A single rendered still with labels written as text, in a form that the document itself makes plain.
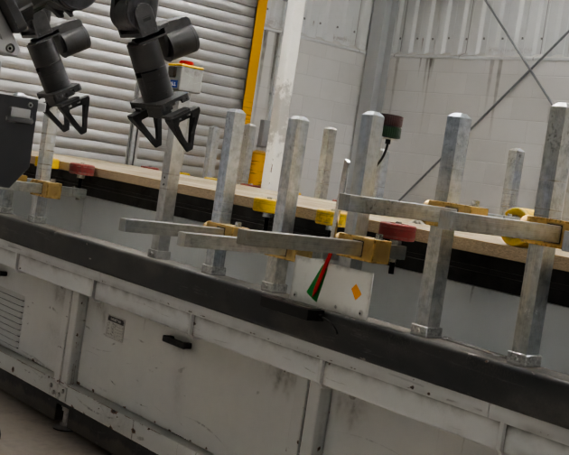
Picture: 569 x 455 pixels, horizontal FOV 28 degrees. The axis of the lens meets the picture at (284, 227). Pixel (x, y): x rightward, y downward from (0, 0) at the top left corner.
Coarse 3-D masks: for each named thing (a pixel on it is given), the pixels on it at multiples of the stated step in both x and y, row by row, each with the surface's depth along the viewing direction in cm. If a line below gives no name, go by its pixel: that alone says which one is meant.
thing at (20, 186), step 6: (12, 186) 349; (18, 186) 350; (24, 186) 352; (30, 186) 353; (36, 186) 354; (72, 186) 363; (36, 192) 354; (66, 192) 361; (72, 192) 362; (78, 192) 363; (84, 192) 364; (78, 198) 365; (84, 198) 365
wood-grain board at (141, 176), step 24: (96, 168) 366; (120, 168) 411; (144, 168) 477; (192, 192) 321; (240, 192) 327; (264, 192) 367; (312, 216) 279; (384, 216) 306; (456, 240) 241; (480, 240) 236
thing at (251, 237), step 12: (240, 228) 221; (240, 240) 220; (252, 240) 220; (264, 240) 222; (276, 240) 224; (288, 240) 226; (300, 240) 228; (312, 240) 230; (324, 240) 232; (336, 240) 234; (348, 240) 236; (324, 252) 232; (336, 252) 234; (348, 252) 236; (360, 252) 238; (396, 252) 244
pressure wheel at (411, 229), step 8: (384, 224) 244; (392, 224) 242; (400, 224) 243; (384, 232) 243; (392, 232) 242; (400, 232) 242; (408, 232) 243; (392, 240) 245; (400, 240) 242; (408, 240) 243; (392, 264) 246; (392, 272) 246
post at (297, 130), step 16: (288, 128) 262; (304, 128) 261; (288, 144) 262; (304, 144) 262; (288, 160) 261; (288, 176) 261; (288, 192) 261; (288, 208) 262; (288, 224) 262; (272, 256) 263; (272, 272) 262
